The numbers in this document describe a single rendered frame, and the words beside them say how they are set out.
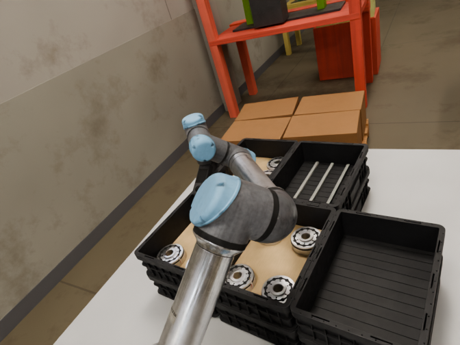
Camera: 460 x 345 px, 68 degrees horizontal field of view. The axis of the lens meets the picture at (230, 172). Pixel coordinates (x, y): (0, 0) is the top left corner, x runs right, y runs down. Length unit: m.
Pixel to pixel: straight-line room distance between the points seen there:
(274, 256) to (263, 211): 0.52
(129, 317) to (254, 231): 0.83
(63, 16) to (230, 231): 2.62
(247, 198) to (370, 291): 0.54
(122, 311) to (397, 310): 0.95
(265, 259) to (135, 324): 0.53
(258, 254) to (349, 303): 0.34
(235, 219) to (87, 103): 2.50
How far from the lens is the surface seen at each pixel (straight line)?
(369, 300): 1.05
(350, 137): 2.61
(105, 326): 1.45
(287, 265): 1.15
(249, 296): 0.98
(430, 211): 1.50
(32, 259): 2.88
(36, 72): 2.86
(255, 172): 0.90
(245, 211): 0.66
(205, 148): 1.00
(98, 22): 3.28
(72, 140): 2.94
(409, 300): 1.06
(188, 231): 1.40
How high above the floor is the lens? 1.69
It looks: 31 degrees down
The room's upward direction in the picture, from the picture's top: 18 degrees counter-clockwise
